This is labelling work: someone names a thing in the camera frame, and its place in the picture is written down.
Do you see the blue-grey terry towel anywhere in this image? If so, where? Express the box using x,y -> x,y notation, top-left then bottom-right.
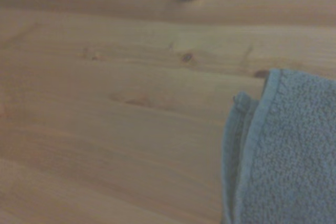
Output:
220,68 -> 336,224

